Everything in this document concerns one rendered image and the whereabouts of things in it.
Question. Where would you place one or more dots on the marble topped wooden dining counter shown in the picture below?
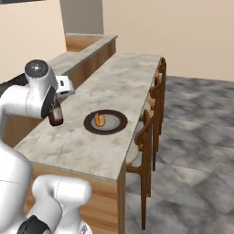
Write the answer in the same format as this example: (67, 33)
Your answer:
(103, 91)

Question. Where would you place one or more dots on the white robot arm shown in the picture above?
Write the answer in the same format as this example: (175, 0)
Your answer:
(18, 100)

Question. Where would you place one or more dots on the dark rimmed grey plate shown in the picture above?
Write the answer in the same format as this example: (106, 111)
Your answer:
(115, 122)

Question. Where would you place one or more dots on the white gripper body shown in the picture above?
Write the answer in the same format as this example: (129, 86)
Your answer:
(66, 92)

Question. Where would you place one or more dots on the wooden chair with pale seat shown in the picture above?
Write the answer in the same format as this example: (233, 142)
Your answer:
(156, 100)
(146, 143)
(163, 79)

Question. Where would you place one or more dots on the grey topped wooden kitchen counter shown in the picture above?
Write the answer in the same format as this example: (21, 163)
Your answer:
(88, 53)

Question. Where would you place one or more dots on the orange hot dog bun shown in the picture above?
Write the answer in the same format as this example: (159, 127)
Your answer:
(100, 120)

